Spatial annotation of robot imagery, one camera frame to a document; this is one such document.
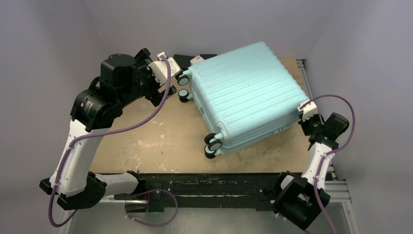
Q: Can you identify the black metal base rail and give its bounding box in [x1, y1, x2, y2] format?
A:
[100, 173, 280, 212]

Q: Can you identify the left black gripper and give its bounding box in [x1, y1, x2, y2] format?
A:
[118, 49, 176, 108]

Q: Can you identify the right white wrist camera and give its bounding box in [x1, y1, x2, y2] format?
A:
[297, 99, 318, 121]

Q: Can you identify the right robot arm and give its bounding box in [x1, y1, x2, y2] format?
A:
[272, 113, 349, 231]

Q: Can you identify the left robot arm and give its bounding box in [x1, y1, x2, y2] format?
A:
[39, 49, 181, 211]

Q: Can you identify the light blue suitcase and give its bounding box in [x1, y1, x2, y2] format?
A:
[177, 42, 308, 159]

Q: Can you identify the white power bank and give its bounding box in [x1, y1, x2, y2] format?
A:
[190, 55, 205, 65]

